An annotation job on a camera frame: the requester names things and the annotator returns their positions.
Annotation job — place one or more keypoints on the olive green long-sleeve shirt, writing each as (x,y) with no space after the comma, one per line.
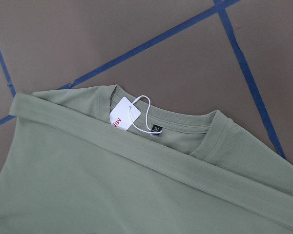
(69,171)

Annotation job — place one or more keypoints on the white paper price tag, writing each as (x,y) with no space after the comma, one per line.
(124,114)

